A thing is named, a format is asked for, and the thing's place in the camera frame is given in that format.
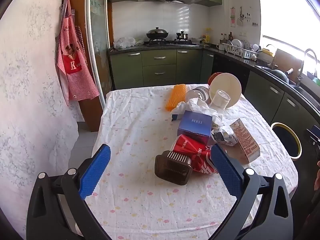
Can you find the chrome kitchen faucet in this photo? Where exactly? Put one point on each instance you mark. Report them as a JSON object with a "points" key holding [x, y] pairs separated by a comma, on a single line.
{"points": [[301, 67]]}

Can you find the white floral tablecloth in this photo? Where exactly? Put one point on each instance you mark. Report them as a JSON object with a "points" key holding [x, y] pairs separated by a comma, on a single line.
{"points": [[140, 130]]}

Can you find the black yellow-rimmed trash bin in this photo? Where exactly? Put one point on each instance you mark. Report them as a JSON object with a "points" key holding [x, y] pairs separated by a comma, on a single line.
{"points": [[285, 140]]}

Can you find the red checked apron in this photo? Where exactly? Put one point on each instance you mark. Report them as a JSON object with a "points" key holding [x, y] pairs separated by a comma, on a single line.
{"points": [[75, 62]]}

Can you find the black gas stove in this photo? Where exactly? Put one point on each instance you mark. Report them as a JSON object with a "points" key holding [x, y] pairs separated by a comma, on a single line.
{"points": [[172, 42]]}

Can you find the red bowl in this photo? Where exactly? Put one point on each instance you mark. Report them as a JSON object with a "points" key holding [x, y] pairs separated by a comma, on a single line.
{"points": [[212, 78]]}

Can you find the clear plastic cup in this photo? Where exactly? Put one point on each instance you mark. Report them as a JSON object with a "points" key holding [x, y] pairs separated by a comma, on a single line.
{"points": [[220, 98]]}

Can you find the green kitchen base cabinets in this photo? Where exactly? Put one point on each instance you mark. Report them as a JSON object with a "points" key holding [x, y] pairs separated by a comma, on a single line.
{"points": [[157, 65]]}

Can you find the beige drink carton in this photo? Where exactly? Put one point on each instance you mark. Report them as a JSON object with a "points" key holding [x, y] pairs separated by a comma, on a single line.
{"points": [[246, 140]]}

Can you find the white round plate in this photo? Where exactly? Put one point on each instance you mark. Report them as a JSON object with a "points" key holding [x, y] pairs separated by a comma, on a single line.
{"points": [[227, 82]]}

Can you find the white dish rack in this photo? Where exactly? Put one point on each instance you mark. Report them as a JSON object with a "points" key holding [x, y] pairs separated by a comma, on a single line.
{"points": [[237, 51]]}

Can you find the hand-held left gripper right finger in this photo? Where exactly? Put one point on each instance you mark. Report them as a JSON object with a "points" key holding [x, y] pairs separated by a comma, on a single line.
{"points": [[226, 172]]}

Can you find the black wok with lid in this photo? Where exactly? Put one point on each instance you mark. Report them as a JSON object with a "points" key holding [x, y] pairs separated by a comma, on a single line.
{"points": [[157, 33]]}

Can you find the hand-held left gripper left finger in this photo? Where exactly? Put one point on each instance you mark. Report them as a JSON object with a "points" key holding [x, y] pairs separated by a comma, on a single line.
{"points": [[96, 172]]}

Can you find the etched glass sliding door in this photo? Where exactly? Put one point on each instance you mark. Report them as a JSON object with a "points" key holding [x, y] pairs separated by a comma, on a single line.
{"points": [[100, 42]]}

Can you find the orange foam fruit net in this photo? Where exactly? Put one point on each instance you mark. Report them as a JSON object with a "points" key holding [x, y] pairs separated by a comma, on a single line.
{"points": [[175, 97]]}

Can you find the blue cardboard box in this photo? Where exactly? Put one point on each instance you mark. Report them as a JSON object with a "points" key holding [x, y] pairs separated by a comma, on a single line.
{"points": [[196, 127]]}

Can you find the yellow bottle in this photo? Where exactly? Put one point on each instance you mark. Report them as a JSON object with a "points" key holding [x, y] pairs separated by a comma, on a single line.
{"points": [[207, 36]]}

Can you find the dark blue wrapper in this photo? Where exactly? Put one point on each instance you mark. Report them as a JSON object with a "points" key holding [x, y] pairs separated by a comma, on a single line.
{"points": [[175, 117]]}

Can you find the white crumpled paper towel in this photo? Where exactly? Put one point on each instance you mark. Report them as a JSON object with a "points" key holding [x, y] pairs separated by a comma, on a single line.
{"points": [[200, 105]]}

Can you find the steel kettle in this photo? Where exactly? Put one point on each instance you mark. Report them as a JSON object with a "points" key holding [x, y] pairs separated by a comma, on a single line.
{"points": [[182, 35]]}

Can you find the crushed red soda can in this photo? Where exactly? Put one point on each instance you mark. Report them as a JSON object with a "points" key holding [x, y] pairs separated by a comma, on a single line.
{"points": [[190, 147]]}

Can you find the brown plastic tray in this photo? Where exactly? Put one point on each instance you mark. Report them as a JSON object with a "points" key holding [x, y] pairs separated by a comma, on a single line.
{"points": [[172, 172]]}

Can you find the white plastic bag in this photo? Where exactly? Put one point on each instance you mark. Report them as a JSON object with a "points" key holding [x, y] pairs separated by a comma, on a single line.
{"points": [[127, 42]]}

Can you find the condiment bottles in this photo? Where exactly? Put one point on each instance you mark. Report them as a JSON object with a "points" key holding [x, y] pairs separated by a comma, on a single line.
{"points": [[226, 38]]}

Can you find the dark wok in sink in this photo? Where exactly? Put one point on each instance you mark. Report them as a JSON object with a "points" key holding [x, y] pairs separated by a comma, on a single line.
{"points": [[281, 75]]}

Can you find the clear plastic bottle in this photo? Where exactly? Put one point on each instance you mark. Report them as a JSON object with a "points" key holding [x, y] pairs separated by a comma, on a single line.
{"points": [[197, 93]]}

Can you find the kitchen window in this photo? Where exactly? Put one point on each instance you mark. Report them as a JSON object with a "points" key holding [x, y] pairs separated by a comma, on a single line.
{"points": [[295, 37]]}

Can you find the white snack wrapper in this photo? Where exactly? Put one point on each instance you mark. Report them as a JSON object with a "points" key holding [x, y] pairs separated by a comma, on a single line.
{"points": [[225, 136]]}

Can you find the wooden cutting board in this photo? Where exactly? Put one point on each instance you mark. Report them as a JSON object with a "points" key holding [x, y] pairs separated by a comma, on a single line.
{"points": [[287, 57]]}

